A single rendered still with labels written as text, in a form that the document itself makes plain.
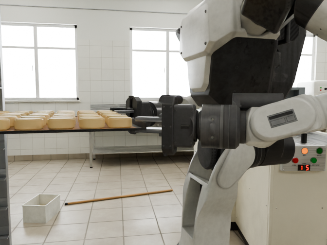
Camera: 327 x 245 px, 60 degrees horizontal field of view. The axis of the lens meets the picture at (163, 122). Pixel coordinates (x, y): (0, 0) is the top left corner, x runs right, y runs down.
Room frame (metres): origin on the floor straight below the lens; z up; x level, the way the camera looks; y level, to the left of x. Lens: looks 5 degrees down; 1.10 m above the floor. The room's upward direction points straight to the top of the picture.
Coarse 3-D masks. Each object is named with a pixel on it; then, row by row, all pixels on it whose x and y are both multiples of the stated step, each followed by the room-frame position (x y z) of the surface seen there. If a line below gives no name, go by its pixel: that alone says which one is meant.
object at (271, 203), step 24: (312, 144) 1.55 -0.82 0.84; (264, 168) 1.63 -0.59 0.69; (240, 192) 2.09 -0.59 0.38; (264, 192) 1.62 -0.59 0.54; (288, 192) 1.54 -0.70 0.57; (312, 192) 1.54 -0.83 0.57; (240, 216) 2.08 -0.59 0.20; (264, 216) 1.60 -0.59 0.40; (288, 216) 1.54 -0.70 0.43; (312, 216) 1.54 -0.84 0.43; (264, 240) 1.59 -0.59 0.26; (288, 240) 1.54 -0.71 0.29; (312, 240) 1.54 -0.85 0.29
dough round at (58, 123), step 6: (48, 120) 0.53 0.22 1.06; (54, 120) 0.52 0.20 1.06; (60, 120) 0.52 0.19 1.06; (66, 120) 0.53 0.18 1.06; (72, 120) 0.54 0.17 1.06; (48, 126) 0.53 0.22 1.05; (54, 126) 0.52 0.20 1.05; (60, 126) 0.52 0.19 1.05; (66, 126) 0.53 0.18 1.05; (72, 126) 0.54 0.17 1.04
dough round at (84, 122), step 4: (80, 120) 0.55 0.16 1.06; (84, 120) 0.54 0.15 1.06; (88, 120) 0.54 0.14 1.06; (92, 120) 0.54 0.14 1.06; (96, 120) 0.54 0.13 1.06; (100, 120) 0.55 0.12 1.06; (104, 120) 0.56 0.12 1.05; (80, 124) 0.55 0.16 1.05; (84, 124) 0.54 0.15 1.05; (88, 124) 0.54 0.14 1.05; (92, 124) 0.54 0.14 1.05; (96, 124) 0.54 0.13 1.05; (100, 124) 0.55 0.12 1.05; (104, 124) 0.56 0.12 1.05; (84, 128) 0.54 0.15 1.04; (88, 128) 0.54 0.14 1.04; (92, 128) 0.54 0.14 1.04; (96, 128) 0.55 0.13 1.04
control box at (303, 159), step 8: (296, 152) 1.51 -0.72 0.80; (312, 152) 1.51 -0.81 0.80; (304, 160) 1.51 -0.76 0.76; (320, 160) 1.51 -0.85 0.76; (280, 168) 1.53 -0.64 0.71; (288, 168) 1.51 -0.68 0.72; (296, 168) 1.51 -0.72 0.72; (304, 168) 1.51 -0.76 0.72; (312, 168) 1.51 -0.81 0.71; (320, 168) 1.51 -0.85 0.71
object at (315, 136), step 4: (316, 132) 1.64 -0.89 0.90; (320, 132) 1.61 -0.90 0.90; (324, 132) 1.61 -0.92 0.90; (296, 136) 1.88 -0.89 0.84; (300, 136) 1.82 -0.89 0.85; (308, 136) 1.73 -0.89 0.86; (312, 136) 1.68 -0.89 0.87; (316, 136) 1.64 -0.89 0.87; (320, 136) 1.60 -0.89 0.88; (324, 136) 1.56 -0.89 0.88; (312, 140) 1.68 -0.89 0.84; (316, 140) 1.64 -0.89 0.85; (320, 140) 1.60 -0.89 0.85; (324, 140) 1.56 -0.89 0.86
